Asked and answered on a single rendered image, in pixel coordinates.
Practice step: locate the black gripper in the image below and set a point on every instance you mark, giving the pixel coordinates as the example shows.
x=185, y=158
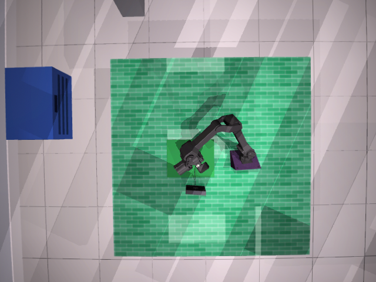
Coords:
x=203, y=167

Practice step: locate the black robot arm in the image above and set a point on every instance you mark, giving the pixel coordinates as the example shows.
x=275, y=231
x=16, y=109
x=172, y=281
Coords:
x=190, y=154

